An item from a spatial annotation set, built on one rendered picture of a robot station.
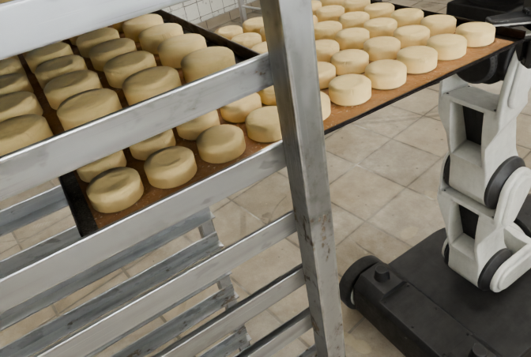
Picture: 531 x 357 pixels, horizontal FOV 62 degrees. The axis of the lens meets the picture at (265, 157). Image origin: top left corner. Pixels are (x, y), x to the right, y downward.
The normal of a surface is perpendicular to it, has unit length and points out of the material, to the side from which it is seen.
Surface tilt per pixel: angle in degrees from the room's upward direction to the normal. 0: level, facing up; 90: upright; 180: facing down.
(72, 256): 90
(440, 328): 0
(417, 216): 0
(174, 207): 90
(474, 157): 16
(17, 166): 90
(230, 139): 1
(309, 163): 90
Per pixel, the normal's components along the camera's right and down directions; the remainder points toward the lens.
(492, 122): -0.83, 0.44
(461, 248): -0.38, -0.67
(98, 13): 0.53, 0.41
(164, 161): -0.14, -0.82
